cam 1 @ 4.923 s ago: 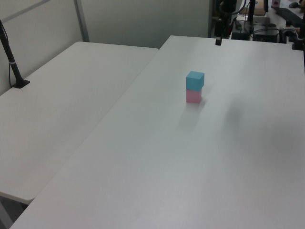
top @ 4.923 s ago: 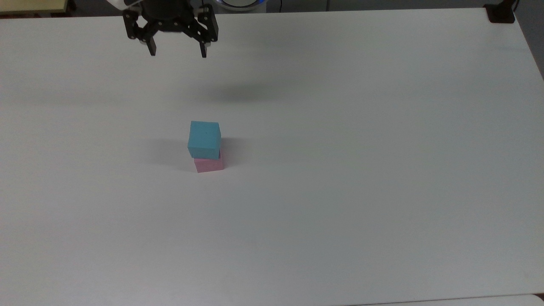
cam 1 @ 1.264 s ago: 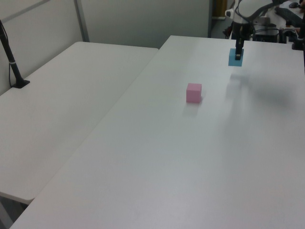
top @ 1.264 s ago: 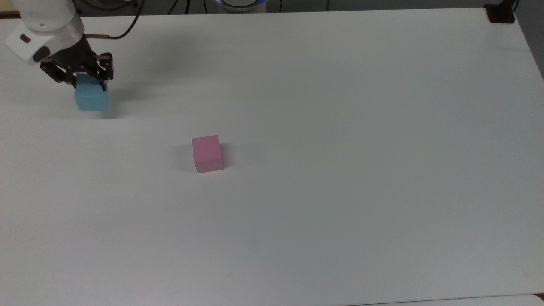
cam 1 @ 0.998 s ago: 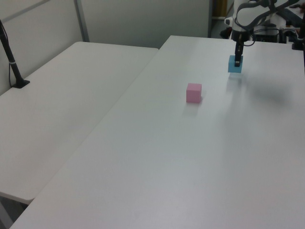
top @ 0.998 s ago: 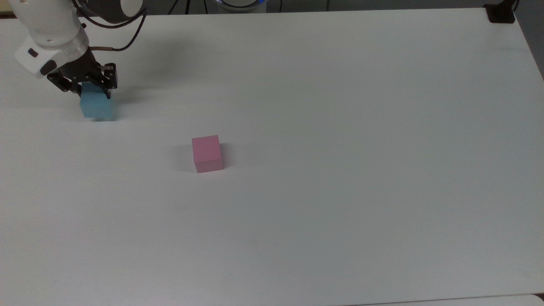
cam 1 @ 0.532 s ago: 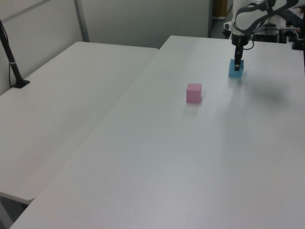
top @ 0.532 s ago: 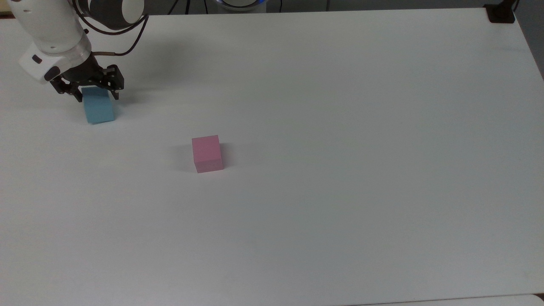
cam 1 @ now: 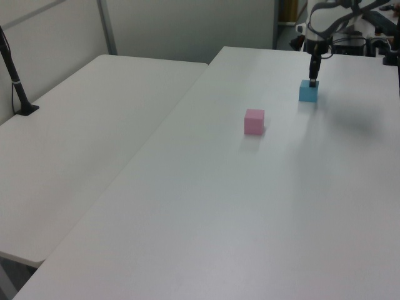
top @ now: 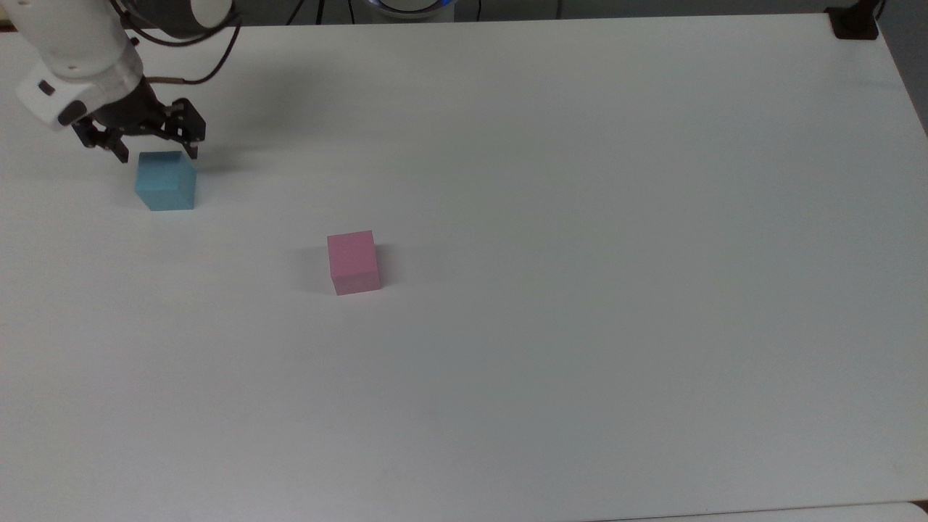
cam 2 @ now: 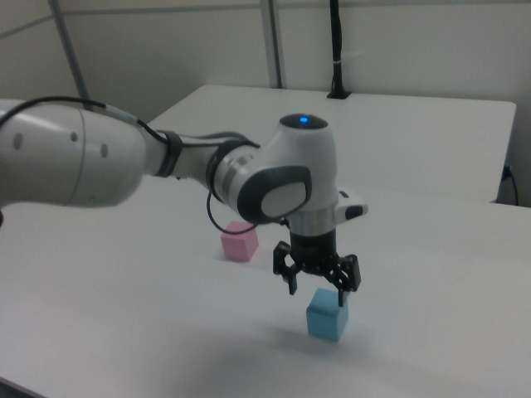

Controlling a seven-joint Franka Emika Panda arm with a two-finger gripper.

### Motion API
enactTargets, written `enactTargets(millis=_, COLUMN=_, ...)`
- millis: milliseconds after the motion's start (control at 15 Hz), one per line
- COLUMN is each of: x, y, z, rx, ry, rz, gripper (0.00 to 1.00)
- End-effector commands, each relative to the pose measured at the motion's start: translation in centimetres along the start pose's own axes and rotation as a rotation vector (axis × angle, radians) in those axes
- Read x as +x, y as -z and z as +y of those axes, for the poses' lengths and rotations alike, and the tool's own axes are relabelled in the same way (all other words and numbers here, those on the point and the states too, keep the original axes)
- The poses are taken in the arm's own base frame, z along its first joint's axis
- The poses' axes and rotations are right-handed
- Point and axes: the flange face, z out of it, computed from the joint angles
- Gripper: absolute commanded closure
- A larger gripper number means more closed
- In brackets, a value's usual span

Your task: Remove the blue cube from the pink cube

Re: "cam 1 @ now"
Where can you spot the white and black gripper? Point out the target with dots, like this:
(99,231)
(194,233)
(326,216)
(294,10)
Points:
(317,43)

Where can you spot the blue foam cube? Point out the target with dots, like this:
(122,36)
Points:
(308,93)

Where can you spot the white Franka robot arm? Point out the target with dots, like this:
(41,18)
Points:
(318,15)

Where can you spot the pink foam cube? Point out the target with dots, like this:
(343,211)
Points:
(253,123)

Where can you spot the black control box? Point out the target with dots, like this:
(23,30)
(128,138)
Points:
(350,47)

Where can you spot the white side table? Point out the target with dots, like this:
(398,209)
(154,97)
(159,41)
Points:
(87,131)

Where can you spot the black post on table edge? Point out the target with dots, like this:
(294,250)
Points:
(390,53)

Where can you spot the grey partition post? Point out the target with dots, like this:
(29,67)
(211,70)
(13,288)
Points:
(107,28)

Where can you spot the black camera pole with base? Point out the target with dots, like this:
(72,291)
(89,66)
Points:
(14,81)

